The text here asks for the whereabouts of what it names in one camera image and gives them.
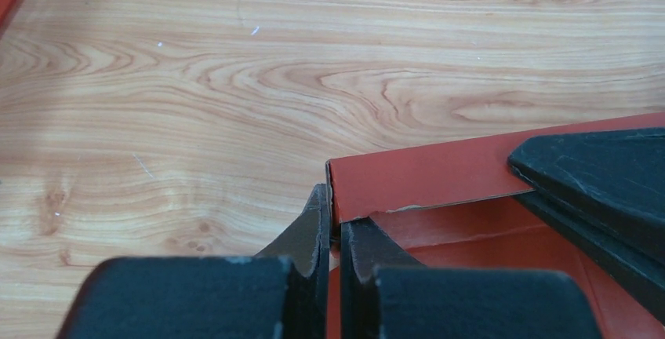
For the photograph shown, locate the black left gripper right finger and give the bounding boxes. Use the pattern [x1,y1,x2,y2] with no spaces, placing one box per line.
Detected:
[340,219,601,338]

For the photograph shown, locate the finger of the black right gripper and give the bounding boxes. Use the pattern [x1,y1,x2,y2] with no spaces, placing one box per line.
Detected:
[507,127,664,263]
[514,191,664,323]

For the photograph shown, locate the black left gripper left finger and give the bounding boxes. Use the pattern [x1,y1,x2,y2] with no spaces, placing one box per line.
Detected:
[58,184,331,338]

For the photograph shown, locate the red paper box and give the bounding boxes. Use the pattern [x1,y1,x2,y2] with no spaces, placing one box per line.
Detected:
[328,130,664,338]

